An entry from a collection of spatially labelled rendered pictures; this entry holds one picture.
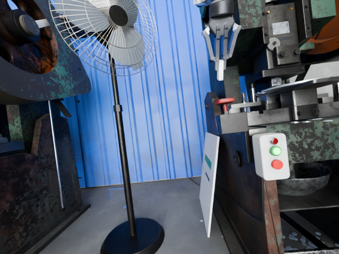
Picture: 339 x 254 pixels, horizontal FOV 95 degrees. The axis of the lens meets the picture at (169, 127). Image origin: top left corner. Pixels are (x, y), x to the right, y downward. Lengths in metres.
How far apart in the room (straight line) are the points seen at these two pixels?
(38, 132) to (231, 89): 1.38
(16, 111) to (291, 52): 1.64
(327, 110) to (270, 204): 0.47
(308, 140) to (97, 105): 2.01
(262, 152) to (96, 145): 1.96
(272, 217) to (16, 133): 1.52
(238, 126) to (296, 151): 0.23
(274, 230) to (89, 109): 2.10
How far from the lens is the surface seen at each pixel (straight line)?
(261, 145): 0.53
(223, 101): 0.58
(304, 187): 0.88
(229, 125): 0.59
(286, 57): 0.90
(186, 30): 2.25
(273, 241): 0.72
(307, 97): 0.82
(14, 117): 1.51
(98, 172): 2.27
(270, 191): 0.64
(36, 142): 1.46
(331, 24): 1.32
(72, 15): 1.00
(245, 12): 0.89
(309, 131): 0.74
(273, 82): 0.95
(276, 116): 0.78
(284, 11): 1.01
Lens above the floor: 0.69
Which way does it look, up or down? 1 degrees down
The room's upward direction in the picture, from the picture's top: 7 degrees counter-clockwise
